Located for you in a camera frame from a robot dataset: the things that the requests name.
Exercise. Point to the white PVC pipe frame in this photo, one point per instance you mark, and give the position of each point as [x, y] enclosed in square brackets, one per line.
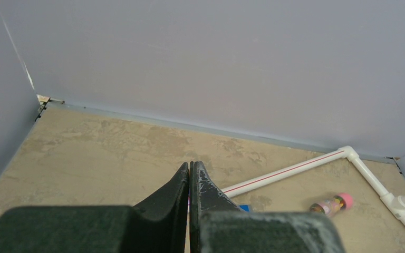
[367, 227]

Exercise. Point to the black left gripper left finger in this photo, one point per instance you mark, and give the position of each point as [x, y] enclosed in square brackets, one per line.
[156, 224]

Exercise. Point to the blue grey small block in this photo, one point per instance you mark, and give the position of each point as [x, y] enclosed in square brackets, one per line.
[246, 208]

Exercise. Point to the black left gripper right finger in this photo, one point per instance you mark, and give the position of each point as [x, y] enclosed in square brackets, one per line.
[216, 224]

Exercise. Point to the pink capped small bottle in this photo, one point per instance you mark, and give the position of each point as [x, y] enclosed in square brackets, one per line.
[330, 207]

